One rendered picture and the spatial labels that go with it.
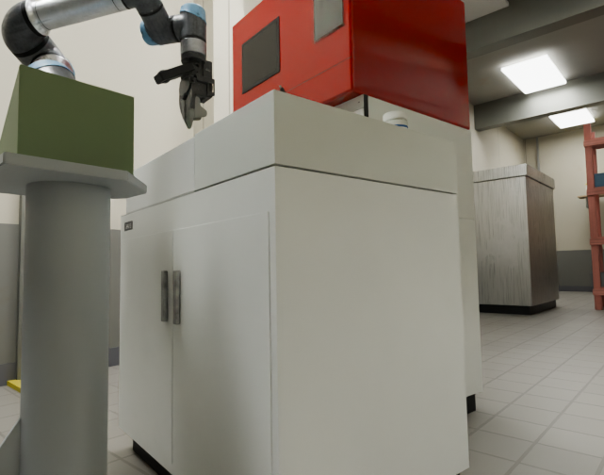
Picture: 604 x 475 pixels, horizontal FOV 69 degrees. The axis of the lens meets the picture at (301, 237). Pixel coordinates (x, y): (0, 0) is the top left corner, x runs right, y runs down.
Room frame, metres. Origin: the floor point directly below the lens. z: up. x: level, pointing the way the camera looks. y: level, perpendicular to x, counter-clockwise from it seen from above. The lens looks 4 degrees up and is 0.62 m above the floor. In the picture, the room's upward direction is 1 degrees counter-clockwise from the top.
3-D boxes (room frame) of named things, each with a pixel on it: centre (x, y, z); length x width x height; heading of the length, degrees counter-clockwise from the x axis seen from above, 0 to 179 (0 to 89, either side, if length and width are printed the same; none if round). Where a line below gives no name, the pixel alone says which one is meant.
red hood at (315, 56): (2.00, -0.22, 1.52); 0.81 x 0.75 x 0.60; 39
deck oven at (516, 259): (6.15, -2.82, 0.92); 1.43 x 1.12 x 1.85; 138
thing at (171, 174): (1.33, 0.40, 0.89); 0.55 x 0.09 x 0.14; 39
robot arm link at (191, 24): (1.25, 0.31, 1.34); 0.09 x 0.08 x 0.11; 78
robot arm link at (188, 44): (1.25, 0.31, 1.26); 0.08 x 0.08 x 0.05
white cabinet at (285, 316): (1.38, 0.11, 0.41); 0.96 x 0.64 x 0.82; 39
